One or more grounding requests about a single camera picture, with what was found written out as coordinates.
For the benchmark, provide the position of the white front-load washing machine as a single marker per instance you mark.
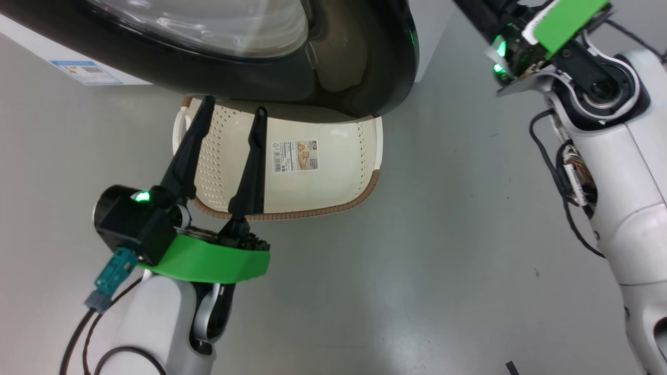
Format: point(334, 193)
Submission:
point(36, 49)

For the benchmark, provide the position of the black washing machine door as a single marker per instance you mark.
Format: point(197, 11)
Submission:
point(323, 62)

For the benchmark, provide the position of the paper product label sticker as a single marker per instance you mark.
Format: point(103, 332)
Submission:
point(294, 155)

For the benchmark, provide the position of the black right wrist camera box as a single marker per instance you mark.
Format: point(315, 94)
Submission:
point(513, 57)

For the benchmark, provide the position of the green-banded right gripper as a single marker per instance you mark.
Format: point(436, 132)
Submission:
point(565, 23)

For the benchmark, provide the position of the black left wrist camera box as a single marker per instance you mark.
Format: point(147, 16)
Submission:
point(130, 224)

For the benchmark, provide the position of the cream laundry basket brown rim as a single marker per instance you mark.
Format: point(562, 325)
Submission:
point(333, 182)

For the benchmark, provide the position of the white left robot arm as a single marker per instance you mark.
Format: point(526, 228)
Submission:
point(156, 323)

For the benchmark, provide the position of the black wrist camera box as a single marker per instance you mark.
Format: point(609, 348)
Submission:
point(513, 57)
point(130, 224)

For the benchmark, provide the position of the blue energy label sticker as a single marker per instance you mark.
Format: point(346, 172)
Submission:
point(86, 72)

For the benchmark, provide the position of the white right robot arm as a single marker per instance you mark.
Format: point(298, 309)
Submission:
point(625, 172)

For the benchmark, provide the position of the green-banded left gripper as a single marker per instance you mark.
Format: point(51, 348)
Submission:
point(213, 260)

